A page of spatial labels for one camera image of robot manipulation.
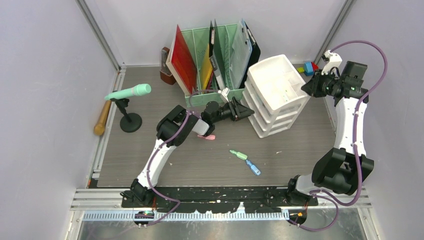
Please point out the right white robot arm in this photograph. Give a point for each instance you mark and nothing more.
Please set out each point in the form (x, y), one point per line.
(343, 169)

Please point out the pink highlighter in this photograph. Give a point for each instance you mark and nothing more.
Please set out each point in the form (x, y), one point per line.
(209, 137)

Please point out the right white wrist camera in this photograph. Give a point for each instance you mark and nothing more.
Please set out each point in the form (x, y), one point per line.
(332, 60)

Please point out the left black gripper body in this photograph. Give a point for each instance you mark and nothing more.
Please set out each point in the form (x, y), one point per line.
(224, 113)

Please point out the white drawer organizer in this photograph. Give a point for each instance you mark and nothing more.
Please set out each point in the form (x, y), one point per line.
(273, 91)

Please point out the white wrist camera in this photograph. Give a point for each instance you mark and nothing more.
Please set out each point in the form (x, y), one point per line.
(332, 60)
(223, 94)

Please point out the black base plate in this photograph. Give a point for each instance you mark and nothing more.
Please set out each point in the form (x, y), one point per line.
(218, 200)

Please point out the black clipboard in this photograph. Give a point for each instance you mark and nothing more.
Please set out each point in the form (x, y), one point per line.
(254, 56)

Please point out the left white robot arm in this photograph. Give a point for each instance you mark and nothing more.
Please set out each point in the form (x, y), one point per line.
(173, 130)

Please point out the green file organizer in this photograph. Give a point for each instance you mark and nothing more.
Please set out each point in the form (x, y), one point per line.
(197, 41)

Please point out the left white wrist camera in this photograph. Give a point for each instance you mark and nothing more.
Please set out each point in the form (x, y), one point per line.
(223, 94)

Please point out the brown round object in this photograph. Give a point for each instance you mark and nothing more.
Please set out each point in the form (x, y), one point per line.
(165, 74)

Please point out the black book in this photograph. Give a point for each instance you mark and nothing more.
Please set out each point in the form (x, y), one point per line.
(217, 46)

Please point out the red notebook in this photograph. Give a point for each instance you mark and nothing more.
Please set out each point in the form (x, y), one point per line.
(181, 64)

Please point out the yellow book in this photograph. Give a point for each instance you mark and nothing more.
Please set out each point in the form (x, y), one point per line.
(206, 68)

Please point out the green highlighter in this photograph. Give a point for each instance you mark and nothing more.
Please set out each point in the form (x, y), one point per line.
(239, 155)

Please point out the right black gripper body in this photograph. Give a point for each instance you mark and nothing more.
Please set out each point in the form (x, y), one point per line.
(321, 84)

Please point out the colourful toy blocks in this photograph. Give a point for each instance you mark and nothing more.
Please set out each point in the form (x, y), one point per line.
(308, 68)

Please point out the black microphone stand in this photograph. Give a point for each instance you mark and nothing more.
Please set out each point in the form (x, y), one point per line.
(130, 122)

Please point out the mint green microphone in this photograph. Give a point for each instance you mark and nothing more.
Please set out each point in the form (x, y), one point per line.
(135, 91)

